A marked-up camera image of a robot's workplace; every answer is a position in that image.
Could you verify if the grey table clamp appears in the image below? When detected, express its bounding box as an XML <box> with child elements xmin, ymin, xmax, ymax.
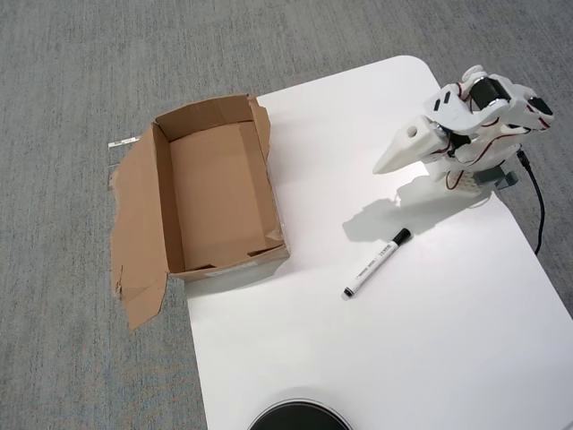
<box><xmin>474</xmin><ymin>168</ymin><xmax>520</xmax><ymax>192</ymax></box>

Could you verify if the black power cable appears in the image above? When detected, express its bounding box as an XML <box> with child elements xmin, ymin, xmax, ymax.
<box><xmin>517</xmin><ymin>150</ymin><xmax>547</xmax><ymax>256</ymax></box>

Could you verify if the open brown cardboard box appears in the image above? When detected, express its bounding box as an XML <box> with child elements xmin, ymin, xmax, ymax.
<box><xmin>108</xmin><ymin>92</ymin><xmax>292</xmax><ymax>331</ymax></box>

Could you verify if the white marker pen black cap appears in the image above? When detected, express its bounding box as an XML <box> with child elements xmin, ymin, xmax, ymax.
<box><xmin>342</xmin><ymin>227</ymin><xmax>412</xmax><ymax>300</ymax></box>

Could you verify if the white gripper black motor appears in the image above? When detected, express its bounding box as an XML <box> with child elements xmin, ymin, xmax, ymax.
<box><xmin>372</xmin><ymin>76</ymin><xmax>514</xmax><ymax>176</ymax></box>

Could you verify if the black round object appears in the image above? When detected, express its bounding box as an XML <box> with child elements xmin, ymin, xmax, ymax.
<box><xmin>247</xmin><ymin>397</ymin><xmax>353</xmax><ymax>430</ymax></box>

